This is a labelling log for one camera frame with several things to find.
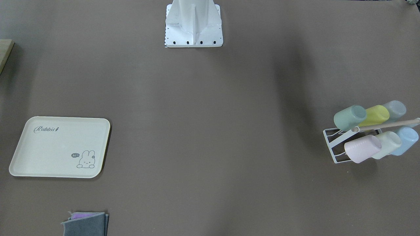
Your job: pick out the green cup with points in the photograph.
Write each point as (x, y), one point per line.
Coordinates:
(350, 117)

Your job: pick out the cream rabbit tray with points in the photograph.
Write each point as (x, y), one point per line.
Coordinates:
(65, 147)

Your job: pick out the pink cup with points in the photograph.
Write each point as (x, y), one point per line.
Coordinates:
(360, 149)

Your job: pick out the yellow cup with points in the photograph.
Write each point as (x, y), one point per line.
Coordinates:
(375, 115)

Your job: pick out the white cup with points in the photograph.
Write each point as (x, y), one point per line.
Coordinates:
(390, 142)

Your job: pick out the grey cup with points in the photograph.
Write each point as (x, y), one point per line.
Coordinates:
(396, 110)

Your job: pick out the blue cup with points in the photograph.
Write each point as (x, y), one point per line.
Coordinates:
(408, 137)

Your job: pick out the grey folded cloth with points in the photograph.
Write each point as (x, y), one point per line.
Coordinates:
(89, 226)

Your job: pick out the purple folded cloth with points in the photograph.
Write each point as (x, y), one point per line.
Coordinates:
(76, 215)

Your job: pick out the bamboo cutting board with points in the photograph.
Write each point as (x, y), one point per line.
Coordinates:
(6, 46)

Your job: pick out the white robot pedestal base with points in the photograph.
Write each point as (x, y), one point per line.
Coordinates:
(193, 24)

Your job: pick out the white wire cup rack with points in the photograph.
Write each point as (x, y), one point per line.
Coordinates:
(336, 137)

